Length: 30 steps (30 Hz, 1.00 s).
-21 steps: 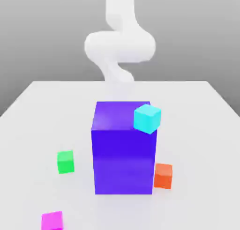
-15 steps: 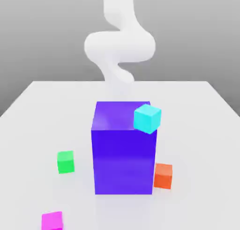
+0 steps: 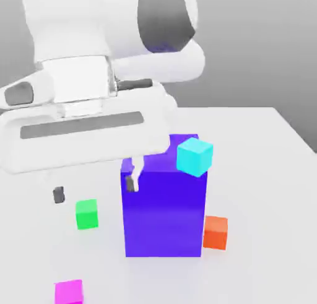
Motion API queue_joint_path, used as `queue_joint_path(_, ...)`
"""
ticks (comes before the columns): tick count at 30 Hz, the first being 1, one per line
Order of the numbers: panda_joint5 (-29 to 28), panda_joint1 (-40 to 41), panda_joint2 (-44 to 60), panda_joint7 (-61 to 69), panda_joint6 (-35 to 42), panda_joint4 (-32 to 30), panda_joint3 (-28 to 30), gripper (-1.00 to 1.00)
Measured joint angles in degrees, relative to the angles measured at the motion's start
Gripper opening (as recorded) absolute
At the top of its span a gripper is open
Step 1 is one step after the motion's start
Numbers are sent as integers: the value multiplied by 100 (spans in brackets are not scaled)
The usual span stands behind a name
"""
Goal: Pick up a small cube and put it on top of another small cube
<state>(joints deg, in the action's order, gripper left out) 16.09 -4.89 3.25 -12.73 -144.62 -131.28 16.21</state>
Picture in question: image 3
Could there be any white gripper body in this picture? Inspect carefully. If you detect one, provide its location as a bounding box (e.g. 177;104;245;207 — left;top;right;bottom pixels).
0;85;178;175

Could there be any small green cube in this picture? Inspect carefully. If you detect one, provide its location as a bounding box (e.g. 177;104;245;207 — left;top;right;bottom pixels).
75;198;99;230

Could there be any small cyan cube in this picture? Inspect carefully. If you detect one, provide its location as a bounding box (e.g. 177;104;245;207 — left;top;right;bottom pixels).
176;137;214;178

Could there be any small magenta cube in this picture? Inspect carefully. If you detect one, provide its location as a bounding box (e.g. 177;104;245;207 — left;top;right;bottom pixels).
53;279;84;304

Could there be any small orange cube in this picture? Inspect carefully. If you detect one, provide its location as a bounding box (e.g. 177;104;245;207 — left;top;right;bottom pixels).
202;215;228;251

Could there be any large purple box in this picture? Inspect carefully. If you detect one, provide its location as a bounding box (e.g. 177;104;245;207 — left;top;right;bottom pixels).
120;133;208;258

